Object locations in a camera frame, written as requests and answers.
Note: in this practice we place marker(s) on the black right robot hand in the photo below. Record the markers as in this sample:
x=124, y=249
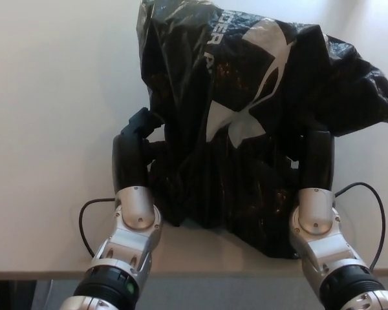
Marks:
x=317, y=161

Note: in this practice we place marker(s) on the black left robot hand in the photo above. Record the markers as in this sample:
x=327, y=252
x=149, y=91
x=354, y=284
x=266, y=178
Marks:
x=129, y=155

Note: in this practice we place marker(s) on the black Under Armour plastic bag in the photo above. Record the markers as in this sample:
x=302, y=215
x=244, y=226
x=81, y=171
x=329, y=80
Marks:
x=194, y=106

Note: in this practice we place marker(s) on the dark table leg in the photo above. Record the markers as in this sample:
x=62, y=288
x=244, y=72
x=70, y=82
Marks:
x=13, y=295

